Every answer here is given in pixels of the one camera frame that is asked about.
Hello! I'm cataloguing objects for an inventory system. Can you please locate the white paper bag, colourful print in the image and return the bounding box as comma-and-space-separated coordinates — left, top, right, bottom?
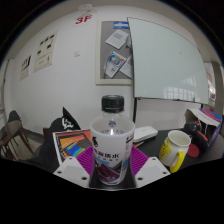
184, 107, 224, 148

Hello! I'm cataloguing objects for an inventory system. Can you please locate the black bag with white print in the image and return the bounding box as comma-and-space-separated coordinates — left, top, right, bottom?
28, 106, 82, 168

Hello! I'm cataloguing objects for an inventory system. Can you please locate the grey notice board with papers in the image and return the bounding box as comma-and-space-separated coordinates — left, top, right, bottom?
95, 20, 134, 86

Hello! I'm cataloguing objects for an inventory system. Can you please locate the clear black-capped water bottle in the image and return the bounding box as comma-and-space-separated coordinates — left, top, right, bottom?
89, 94, 136, 186

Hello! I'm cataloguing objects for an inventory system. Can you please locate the round brown wooden table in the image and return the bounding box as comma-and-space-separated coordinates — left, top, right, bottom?
0, 119, 34, 158

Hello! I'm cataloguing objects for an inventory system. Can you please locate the large white whiteboard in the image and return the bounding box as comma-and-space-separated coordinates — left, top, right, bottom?
127, 17, 210, 105

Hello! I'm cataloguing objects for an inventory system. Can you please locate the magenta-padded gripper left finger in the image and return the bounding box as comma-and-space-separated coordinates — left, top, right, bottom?
53, 145, 97, 189

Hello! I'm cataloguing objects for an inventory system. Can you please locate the large white wall poster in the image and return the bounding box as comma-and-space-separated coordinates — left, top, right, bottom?
33, 30, 59, 73

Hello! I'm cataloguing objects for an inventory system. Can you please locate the black whiteboard stand pole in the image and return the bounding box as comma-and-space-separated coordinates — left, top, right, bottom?
132, 97, 138, 124

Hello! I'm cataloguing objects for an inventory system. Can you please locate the white mug with yellow handle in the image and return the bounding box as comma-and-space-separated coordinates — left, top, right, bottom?
158, 129, 192, 174

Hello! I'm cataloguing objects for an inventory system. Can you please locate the colourful printed magazine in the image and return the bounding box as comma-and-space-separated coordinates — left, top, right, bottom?
52, 129, 93, 166

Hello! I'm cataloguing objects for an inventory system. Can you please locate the small white wall poster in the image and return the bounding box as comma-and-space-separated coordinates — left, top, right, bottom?
19, 54, 33, 82

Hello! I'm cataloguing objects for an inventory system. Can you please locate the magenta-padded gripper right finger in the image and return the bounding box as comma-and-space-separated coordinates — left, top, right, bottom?
130, 146, 171, 189

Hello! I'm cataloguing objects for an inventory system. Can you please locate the dark chair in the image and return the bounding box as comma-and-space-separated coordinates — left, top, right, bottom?
8, 110, 23, 123

